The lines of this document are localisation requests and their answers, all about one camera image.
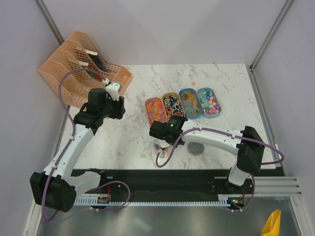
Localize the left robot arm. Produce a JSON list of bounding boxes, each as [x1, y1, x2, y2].
[[30, 83, 126, 212]]

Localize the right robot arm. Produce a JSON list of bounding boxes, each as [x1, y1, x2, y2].
[[149, 116, 265, 194]]

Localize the pink star candy tray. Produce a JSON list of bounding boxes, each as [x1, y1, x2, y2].
[[145, 97, 167, 125]]

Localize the clear plastic jar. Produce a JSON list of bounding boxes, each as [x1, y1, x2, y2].
[[153, 139, 172, 165]]

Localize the tan lollipop tray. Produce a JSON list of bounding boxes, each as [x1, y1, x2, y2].
[[162, 92, 186, 120]]

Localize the silver jar lid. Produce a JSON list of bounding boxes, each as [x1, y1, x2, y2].
[[187, 142, 205, 156]]

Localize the blue jelly candy tray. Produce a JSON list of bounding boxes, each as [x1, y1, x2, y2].
[[179, 88, 203, 119]]

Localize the red green book in rack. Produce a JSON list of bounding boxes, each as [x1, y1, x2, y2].
[[81, 61, 104, 82]]

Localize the light blue candy tray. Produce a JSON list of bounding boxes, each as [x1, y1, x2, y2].
[[197, 87, 221, 118]]

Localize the black book in rack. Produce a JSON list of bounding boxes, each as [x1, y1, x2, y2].
[[85, 49, 109, 72]]

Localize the peach file organizer rack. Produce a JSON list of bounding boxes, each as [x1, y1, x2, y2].
[[37, 31, 133, 108]]

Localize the yellow plastic scoop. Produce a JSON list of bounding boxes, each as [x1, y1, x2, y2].
[[260, 209, 281, 236]]

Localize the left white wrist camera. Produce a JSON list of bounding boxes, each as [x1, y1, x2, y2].
[[106, 82, 122, 101]]

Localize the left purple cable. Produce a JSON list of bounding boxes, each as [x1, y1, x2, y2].
[[41, 68, 131, 223]]

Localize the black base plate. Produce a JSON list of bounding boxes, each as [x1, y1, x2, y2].
[[73, 169, 255, 209]]

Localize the white cable duct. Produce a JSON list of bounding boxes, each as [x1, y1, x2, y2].
[[74, 194, 244, 207]]

